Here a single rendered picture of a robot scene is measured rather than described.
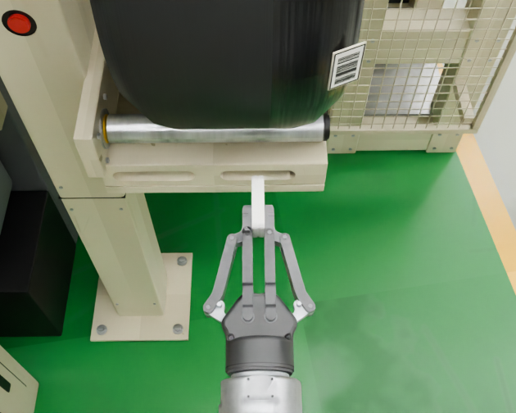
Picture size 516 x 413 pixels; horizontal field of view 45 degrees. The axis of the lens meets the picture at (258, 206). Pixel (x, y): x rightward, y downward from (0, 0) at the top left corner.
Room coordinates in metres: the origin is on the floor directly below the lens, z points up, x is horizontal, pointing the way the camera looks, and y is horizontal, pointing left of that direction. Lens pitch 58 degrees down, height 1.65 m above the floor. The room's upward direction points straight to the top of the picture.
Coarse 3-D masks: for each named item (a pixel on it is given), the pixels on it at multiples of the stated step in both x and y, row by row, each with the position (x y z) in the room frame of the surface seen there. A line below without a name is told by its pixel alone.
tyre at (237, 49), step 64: (128, 0) 0.49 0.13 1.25; (192, 0) 0.48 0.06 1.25; (256, 0) 0.48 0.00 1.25; (320, 0) 0.49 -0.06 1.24; (128, 64) 0.48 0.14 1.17; (192, 64) 0.47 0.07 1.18; (256, 64) 0.47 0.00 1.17; (320, 64) 0.48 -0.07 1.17; (192, 128) 0.52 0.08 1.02; (256, 128) 0.52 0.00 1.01
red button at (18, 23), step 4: (12, 16) 0.66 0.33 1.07; (16, 16) 0.66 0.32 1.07; (20, 16) 0.66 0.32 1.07; (24, 16) 0.66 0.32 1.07; (8, 20) 0.66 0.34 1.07; (12, 20) 0.66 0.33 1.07; (16, 20) 0.66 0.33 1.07; (20, 20) 0.66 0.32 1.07; (24, 20) 0.66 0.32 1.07; (28, 20) 0.66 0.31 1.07; (8, 24) 0.66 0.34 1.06; (12, 24) 0.66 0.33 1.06; (16, 24) 0.66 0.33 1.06; (20, 24) 0.66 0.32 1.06; (24, 24) 0.66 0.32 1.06; (28, 24) 0.66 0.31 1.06; (12, 28) 0.66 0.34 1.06; (16, 28) 0.66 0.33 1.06; (20, 28) 0.66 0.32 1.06; (24, 28) 0.66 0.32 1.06; (28, 28) 0.66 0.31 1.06; (20, 32) 0.66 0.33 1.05; (24, 32) 0.66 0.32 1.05
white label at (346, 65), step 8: (344, 48) 0.49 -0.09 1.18; (352, 48) 0.49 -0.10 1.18; (360, 48) 0.49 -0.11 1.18; (336, 56) 0.48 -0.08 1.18; (344, 56) 0.49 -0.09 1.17; (352, 56) 0.49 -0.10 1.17; (360, 56) 0.49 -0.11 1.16; (336, 64) 0.48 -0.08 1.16; (344, 64) 0.49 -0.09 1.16; (352, 64) 0.49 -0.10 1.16; (360, 64) 0.50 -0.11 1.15; (336, 72) 0.48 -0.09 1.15; (344, 72) 0.49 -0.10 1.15; (352, 72) 0.49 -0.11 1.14; (328, 80) 0.48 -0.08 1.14; (336, 80) 0.49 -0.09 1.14; (344, 80) 0.49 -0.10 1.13; (352, 80) 0.50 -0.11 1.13; (328, 88) 0.48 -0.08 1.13
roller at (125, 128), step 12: (108, 120) 0.61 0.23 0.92; (120, 120) 0.61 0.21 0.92; (132, 120) 0.61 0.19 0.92; (144, 120) 0.61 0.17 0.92; (324, 120) 0.61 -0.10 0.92; (108, 132) 0.59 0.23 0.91; (120, 132) 0.59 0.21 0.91; (132, 132) 0.59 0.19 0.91; (144, 132) 0.59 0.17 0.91; (156, 132) 0.59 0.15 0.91; (168, 132) 0.59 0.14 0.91; (180, 132) 0.59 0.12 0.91; (192, 132) 0.59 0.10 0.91; (204, 132) 0.59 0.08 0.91; (216, 132) 0.59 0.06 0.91; (228, 132) 0.59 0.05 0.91; (240, 132) 0.59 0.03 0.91; (252, 132) 0.59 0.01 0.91; (264, 132) 0.59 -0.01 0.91; (276, 132) 0.59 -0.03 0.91; (288, 132) 0.59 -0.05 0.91; (300, 132) 0.59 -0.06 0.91; (312, 132) 0.59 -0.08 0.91; (324, 132) 0.59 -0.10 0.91
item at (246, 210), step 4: (244, 208) 0.40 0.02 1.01; (248, 208) 0.40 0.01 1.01; (244, 212) 0.39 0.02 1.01; (248, 212) 0.39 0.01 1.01; (244, 216) 0.39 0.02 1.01; (248, 216) 0.39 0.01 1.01; (244, 220) 0.38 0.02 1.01; (248, 220) 0.38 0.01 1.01; (244, 224) 0.38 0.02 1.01; (248, 224) 0.38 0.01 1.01; (240, 232) 0.37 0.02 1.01; (240, 236) 0.36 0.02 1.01; (240, 240) 0.36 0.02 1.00; (236, 244) 0.35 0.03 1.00; (240, 244) 0.36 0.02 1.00
